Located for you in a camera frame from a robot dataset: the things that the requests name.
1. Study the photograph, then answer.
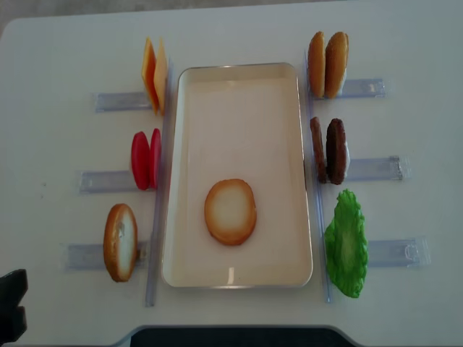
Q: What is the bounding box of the bread slice on tray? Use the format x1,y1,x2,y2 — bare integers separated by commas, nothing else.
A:
204,179,257,246

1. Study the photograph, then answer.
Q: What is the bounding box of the cream rectangular tray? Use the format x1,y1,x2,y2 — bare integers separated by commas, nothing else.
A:
162,63,313,288

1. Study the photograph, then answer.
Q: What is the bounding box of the front brown meat patty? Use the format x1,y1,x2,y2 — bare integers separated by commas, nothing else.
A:
326,119,347,185

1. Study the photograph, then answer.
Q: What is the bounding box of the inner orange cheese slice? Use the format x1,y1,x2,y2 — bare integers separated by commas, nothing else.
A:
153,38,169,115

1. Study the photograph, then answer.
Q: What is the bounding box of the dark base panel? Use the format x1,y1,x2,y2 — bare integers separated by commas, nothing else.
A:
130,327,353,346

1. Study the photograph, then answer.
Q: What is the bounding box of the red tomato slice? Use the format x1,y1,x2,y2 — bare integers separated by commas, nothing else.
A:
149,128,161,189
131,132,150,190

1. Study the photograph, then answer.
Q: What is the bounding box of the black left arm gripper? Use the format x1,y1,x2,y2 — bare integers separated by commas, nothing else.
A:
0,269,28,346

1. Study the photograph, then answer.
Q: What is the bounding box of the clear right long rail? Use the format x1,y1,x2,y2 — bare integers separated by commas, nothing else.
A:
305,49,332,304

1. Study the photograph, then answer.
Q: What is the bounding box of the clear tomato rail holder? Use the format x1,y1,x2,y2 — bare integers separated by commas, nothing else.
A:
77,171,138,194

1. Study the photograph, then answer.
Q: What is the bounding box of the bread slice left holder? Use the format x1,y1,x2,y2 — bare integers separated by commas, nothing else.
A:
103,203,137,282

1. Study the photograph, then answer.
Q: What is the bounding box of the outer red tomato slice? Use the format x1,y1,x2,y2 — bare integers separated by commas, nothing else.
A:
131,132,150,190

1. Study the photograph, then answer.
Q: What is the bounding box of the clear left bread rail holder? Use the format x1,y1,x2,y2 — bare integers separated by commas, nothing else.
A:
60,241,149,272

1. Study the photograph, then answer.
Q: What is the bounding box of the front green lettuce leaf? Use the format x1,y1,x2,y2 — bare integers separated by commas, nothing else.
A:
324,189,369,299

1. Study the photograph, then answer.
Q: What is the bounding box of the clear patty rail holder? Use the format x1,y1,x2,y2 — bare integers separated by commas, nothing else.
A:
344,155,411,181

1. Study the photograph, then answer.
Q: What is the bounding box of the outer orange cheese slice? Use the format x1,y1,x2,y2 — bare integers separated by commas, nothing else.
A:
141,37,159,113

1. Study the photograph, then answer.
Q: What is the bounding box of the orange cheese slice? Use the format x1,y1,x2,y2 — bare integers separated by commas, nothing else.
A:
153,38,169,115
141,37,159,113

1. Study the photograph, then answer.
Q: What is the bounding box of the inner red tomato slice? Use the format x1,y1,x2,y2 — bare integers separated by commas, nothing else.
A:
149,128,161,189

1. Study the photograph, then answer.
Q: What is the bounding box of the clear left long rail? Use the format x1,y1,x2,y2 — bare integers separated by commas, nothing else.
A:
145,58,176,307

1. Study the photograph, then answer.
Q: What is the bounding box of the rear tan bread slice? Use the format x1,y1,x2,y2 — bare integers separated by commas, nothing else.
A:
307,31,326,98

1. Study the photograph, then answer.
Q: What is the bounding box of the tan bread slice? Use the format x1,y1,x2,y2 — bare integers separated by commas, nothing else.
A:
307,31,326,98
325,32,349,98

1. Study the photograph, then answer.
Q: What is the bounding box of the brown meat patty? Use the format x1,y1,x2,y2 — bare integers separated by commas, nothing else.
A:
326,119,347,185
310,117,327,184

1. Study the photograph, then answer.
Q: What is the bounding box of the front tan bread slice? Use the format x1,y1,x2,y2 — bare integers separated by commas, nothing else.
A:
325,32,349,98

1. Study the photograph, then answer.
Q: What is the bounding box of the clear bread rail holder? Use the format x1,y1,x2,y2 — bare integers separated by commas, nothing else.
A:
336,78,391,98
60,241,149,272

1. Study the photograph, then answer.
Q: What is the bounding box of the rear brown meat patty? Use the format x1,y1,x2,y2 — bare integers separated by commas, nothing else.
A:
310,117,327,184

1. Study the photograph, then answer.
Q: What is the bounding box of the clear cheese rail holder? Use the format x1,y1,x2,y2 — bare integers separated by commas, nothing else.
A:
92,92,151,113

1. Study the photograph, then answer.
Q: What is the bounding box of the clear long rail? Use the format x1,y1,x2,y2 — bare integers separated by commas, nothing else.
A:
145,58,176,307
305,49,332,304

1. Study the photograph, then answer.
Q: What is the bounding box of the clear lettuce rail holder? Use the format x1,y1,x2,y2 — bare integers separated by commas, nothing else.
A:
368,237,430,267

